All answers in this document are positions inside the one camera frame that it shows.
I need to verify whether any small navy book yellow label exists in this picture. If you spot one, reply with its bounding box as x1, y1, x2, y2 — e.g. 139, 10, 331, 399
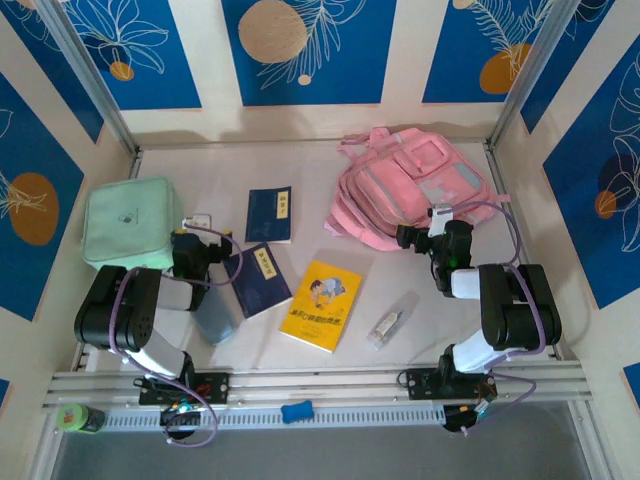
244, 186, 293, 245

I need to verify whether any pink school backpack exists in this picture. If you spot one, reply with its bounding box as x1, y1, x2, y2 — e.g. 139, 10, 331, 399
323, 126, 511, 251

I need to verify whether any large navy book yellow label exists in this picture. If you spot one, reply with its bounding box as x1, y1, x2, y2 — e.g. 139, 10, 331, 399
222, 242, 294, 320

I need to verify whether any grey blue pencil case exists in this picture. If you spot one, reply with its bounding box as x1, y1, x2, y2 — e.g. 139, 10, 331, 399
192, 284, 241, 346

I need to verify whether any clear plastic stationery packet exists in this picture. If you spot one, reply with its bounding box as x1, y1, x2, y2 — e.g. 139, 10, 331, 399
367, 291, 420, 351

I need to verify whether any yellow picture book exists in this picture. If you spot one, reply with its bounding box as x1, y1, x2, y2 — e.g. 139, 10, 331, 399
278, 259, 363, 354

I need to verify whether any mint green square pouch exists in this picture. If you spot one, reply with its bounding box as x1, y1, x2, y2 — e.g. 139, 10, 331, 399
82, 175, 184, 274

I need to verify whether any left black electronics board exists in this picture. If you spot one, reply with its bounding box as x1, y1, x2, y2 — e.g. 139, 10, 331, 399
158, 402, 202, 441

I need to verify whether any black electronics board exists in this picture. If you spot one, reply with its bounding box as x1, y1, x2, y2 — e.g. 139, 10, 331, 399
442, 399, 494, 436
158, 402, 202, 441

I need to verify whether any right black electronics board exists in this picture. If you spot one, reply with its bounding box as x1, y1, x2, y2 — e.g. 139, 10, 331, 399
442, 399, 494, 436

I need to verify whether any blue bone shaped sponge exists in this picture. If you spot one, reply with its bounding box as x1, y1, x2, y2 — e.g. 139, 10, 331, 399
280, 400, 315, 425

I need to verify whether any green bottle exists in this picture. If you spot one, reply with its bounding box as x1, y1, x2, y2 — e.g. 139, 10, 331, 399
55, 403, 106, 435

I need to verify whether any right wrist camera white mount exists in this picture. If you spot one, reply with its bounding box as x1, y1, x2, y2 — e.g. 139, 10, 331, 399
428, 202, 455, 236

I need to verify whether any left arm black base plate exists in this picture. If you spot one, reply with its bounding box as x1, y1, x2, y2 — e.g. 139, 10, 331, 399
138, 372, 231, 406

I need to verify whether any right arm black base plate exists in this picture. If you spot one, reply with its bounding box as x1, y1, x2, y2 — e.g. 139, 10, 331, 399
405, 367, 496, 401

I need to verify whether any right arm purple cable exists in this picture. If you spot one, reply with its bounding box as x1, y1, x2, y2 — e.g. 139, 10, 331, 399
452, 199, 546, 436

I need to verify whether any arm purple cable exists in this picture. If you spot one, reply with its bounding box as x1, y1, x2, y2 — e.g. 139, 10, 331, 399
107, 227, 244, 449
452, 199, 546, 436

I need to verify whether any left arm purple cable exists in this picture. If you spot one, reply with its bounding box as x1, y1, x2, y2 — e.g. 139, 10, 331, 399
107, 227, 244, 449

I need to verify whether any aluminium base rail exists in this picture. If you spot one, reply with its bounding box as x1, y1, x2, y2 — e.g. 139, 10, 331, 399
42, 362, 594, 409

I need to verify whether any left aluminium frame post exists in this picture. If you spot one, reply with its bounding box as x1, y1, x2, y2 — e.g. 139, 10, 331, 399
37, 0, 142, 156

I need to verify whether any aluminium frame post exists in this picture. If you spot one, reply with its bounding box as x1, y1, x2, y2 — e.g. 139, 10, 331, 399
37, 0, 142, 156
487, 0, 584, 151

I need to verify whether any grey slotted cable duct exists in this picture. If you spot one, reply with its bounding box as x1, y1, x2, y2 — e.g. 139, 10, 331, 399
102, 405, 446, 430

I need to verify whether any right aluminium frame post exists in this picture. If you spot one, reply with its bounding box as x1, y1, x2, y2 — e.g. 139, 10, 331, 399
487, 0, 584, 151

